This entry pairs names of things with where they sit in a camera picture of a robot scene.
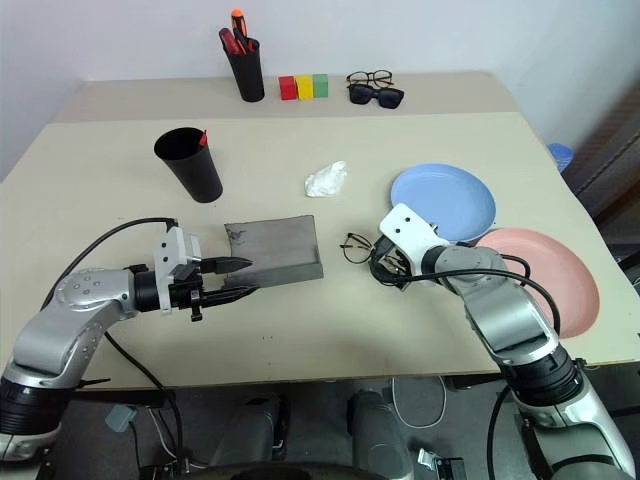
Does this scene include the white floor cable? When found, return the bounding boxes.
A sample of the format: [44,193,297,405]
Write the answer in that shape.
[391,375,448,430]

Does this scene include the black sunglasses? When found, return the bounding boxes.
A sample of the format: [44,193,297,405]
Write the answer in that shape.
[347,84,406,110]

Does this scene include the black tapered cup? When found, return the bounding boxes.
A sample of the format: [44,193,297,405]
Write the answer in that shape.
[153,126,225,205]

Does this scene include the black cable under table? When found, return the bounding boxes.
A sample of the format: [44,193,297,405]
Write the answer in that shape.
[102,329,185,457]

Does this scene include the blue plate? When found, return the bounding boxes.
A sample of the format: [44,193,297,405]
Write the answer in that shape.
[389,162,498,243]

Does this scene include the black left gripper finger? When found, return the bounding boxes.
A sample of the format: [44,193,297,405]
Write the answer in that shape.
[201,284,259,308]
[201,255,255,276]

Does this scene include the white crumpled tissue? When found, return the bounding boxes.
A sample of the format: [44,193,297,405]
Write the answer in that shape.
[303,160,349,198]

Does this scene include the tortoiseshell thin-frame glasses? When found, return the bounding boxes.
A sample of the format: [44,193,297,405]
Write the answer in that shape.
[339,231,382,265]

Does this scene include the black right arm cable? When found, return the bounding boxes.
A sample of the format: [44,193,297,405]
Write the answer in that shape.
[399,253,563,334]

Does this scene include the black tool holder cup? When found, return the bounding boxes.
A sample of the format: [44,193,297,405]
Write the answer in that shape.
[222,36,266,104]

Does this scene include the dark wooden furniture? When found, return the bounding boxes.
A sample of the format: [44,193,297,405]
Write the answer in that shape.
[563,82,640,304]

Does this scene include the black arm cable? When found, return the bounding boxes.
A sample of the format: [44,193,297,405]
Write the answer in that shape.
[42,216,181,307]
[399,253,563,334]

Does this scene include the red black handled tool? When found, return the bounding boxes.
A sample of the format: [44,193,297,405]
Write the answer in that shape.
[217,27,247,56]

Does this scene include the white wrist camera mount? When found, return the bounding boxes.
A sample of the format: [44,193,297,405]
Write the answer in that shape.
[152,225,203,318]
[378,202,452,277]

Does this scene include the pink plate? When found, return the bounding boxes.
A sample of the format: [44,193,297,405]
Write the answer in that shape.
[473,227,601,339]

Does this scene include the dark grey rounded robot leg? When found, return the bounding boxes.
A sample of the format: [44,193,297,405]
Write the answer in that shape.
[208,393,290,470]
[346,388,415,480]

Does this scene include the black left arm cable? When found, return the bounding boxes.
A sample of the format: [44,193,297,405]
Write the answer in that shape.
[42,216,181,307]

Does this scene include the brown round-frame glasses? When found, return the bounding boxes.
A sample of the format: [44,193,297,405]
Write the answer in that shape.
[345,69,396,88]

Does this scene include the grey blue floor plug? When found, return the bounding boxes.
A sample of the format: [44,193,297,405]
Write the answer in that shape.
[103,403,137,433]

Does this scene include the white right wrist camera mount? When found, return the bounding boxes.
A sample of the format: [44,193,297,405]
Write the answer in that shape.
[378,202,452,277]

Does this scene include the blue water jug cap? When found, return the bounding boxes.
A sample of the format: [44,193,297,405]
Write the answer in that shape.
[545,142,575,174]

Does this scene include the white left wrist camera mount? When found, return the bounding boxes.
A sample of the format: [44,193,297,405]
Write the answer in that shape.
[152,225,203,318]

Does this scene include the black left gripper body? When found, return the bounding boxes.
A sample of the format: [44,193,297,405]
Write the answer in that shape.
[168,256,222,324]

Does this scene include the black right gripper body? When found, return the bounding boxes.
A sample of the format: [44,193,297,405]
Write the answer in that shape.
[372,233,420,282]

